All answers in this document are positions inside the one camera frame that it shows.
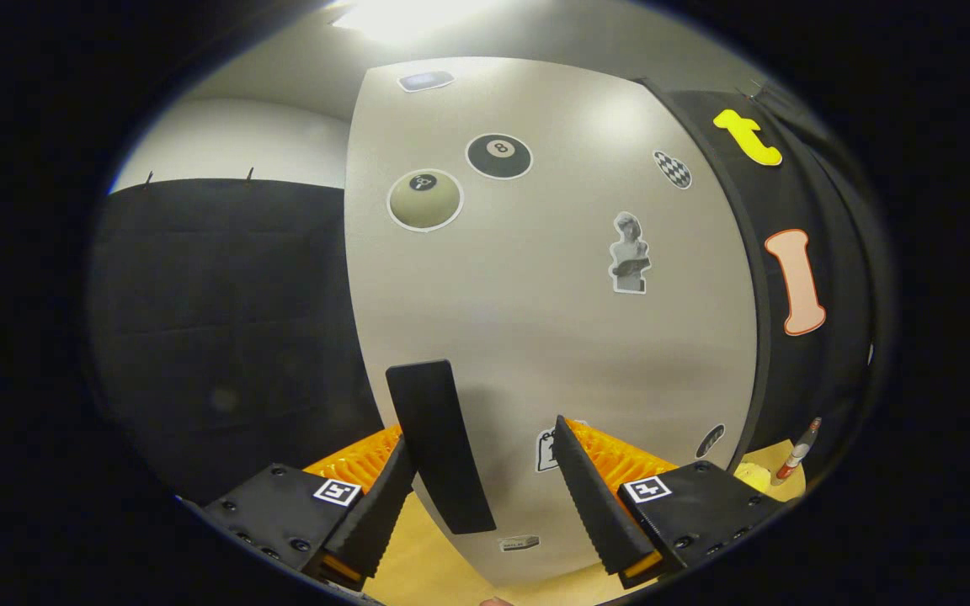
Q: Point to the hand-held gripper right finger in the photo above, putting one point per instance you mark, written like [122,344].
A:
[599,509]

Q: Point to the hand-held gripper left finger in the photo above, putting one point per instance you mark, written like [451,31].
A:
[380,522]

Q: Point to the dark grey shoe cabinet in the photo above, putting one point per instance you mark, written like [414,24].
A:
[759,353]

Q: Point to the yellow bumpy toy fruit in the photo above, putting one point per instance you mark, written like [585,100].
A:
[754,477]

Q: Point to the small red grey bottle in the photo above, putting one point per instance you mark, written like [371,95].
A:
[796,454]

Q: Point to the black backdrop cloth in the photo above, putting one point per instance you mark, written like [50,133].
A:
[199,337]

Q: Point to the large ceiling light panel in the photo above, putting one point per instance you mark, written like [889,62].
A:
[409,15]

